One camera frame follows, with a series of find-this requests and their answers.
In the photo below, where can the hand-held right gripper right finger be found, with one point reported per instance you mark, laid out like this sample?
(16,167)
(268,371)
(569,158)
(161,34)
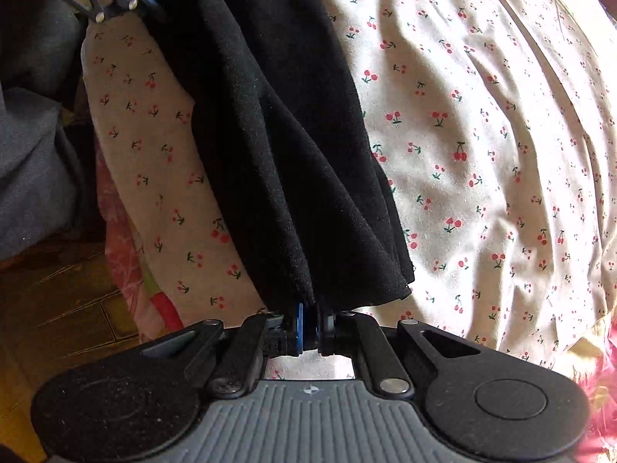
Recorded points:
(328,330)

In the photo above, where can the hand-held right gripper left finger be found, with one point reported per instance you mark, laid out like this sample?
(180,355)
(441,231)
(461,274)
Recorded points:
(298,328)

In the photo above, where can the black pants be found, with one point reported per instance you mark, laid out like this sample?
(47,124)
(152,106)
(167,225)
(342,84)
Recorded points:
(270,130)

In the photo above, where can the person's grey clothing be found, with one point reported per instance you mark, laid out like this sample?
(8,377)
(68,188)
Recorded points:
(33,154)

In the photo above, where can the cherry print bed sheet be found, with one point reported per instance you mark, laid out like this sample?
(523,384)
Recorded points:
(482,154)

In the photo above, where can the pink floral bed quilt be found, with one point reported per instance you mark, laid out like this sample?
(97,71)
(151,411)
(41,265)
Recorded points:
(600,386)

